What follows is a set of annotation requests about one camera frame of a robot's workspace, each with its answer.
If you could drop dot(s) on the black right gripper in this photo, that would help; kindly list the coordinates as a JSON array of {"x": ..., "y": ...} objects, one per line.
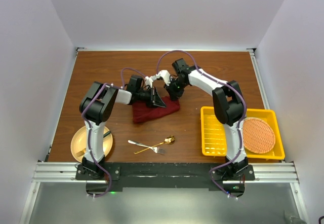
[{"x": 173, "y": 95}]

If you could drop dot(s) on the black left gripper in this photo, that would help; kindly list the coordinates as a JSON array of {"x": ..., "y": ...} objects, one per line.
[{"x": 154, "y": 100}]

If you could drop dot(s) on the dark red cloth napkin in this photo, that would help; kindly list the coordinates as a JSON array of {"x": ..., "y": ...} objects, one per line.
[{"x": 142, "y": 113}]

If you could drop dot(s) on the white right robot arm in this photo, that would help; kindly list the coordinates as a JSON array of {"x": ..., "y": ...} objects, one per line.
[{"x": 229, "y": 108}]

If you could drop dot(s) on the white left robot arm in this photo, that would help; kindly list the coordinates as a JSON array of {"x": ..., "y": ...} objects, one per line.
[{"x": 96, "y": 108}]

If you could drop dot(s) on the gold spoon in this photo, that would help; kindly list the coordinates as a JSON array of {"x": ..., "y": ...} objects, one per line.
[{"x": 169, "y": 140}]

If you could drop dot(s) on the silver fork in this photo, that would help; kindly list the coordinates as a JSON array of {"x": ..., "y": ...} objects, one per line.
[{"x": 156, "y": 149}]

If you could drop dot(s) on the yellow plastic tray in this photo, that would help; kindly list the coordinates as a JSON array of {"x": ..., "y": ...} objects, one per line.
[{"x": 213, "y": 139}]

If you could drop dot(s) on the cream round plate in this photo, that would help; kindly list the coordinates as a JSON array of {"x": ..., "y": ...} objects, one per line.
[{"x": 79, "y": 140}]

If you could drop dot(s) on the orange woven round mat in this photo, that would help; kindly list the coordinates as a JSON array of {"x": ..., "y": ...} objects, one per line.
[{"x": 258, "y": 136}]

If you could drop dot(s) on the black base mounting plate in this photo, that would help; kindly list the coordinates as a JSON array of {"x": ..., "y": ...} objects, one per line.
[{"x": 166, "y": 175}]

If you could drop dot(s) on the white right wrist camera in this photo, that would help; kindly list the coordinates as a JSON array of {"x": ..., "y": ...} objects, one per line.
[{"x": 165, "y": 76}]

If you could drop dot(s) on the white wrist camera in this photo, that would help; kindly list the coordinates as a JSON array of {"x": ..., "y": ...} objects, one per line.
[
  {"x": 165, "y": 76},
  {"x": 150, "y": 80}
]

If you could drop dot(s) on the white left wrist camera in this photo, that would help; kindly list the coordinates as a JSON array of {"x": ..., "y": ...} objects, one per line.
[{"x": 150, "y": 80}]

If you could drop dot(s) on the aluminium right side rail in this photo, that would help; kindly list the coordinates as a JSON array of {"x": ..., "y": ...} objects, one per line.
[{"x": 258, "y": 77}]

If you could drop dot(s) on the aluminium rail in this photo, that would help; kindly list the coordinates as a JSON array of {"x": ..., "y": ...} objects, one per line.
[
  {"x": 264, "y": 172},
  {"x": 258, "y": 77}
]

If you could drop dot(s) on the aluminium front rail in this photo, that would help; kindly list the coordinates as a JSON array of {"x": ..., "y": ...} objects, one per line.
[{"x": 264, "y": 172}]

